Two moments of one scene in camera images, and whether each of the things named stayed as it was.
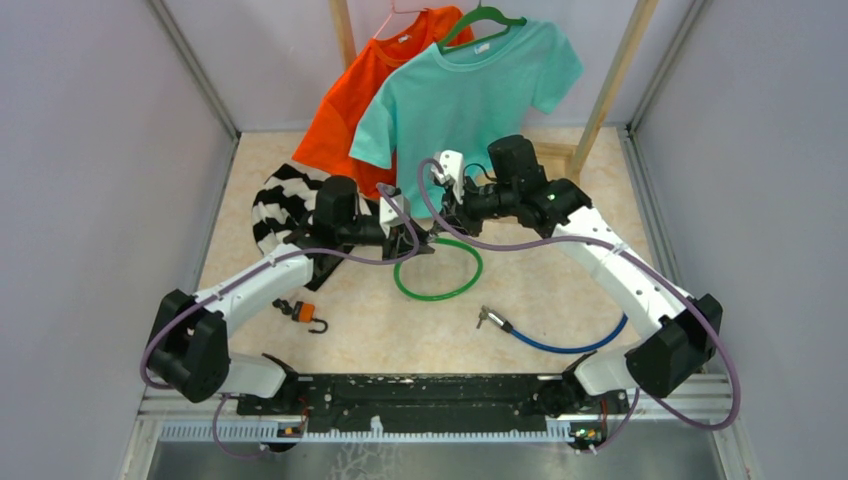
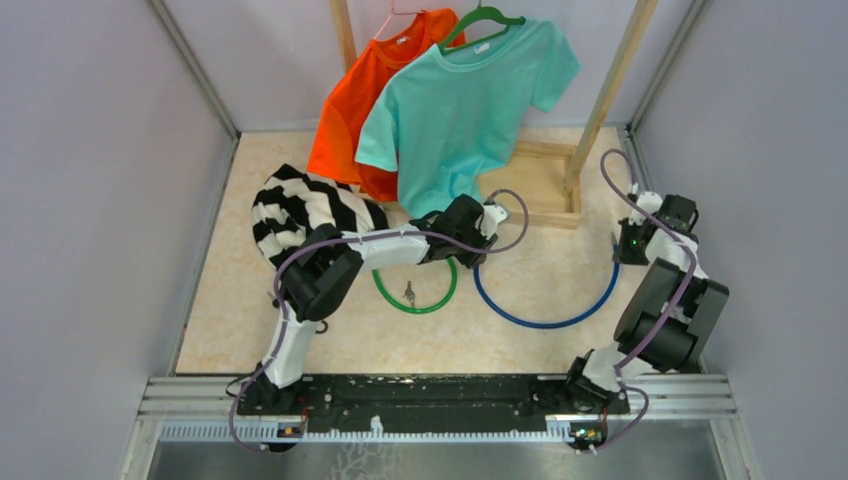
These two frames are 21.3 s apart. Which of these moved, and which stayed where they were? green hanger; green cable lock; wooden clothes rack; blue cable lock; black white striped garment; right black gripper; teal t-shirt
Moved: green cable lock; blue cable lock; right black gripper
Stayed: teal t-shirt; green hanger; black white striped garment; wooden clothes rack
